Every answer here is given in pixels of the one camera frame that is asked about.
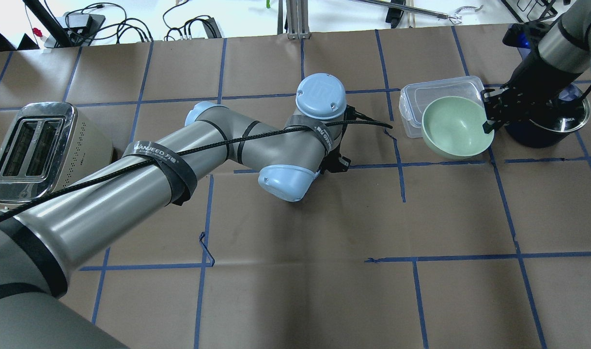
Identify black gripper, viewer right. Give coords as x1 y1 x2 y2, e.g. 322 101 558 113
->
318 131 351 175

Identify black gripper, viewer left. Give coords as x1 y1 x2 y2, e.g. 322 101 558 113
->
481 48 579 134

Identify green bowl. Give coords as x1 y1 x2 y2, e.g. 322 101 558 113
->
421 96 495 160

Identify grey robot arm, viewer right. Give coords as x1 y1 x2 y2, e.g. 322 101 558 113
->
0 73 355 349

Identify dark blue steel pot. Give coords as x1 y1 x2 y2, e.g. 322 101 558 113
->
503 21 590 148

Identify clear plastic food container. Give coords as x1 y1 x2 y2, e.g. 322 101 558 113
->
398 76 484 139

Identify metal rod with hook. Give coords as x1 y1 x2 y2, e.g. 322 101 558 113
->
353 0 484 25

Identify cream and chrome toaster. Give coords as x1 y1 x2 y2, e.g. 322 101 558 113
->
0 102 115 206

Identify aluminium profile post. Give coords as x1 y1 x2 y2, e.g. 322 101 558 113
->
277 0 311 40

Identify black cables on floor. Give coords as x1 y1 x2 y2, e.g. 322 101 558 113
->
58 0 223 43

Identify black braided cable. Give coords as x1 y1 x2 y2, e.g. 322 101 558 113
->
0 107 394 230

